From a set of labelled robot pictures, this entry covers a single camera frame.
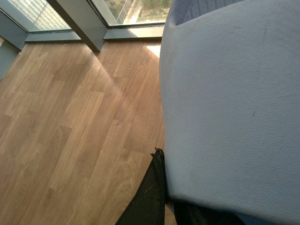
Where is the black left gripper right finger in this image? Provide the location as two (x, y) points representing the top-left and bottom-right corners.
(174, 202), (245, 225)

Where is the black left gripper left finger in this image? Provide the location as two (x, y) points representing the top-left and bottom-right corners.
(116, 148), (166, 225)

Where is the light blue slide slipper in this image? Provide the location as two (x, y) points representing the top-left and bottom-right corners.
(159, 0), (300, 225)

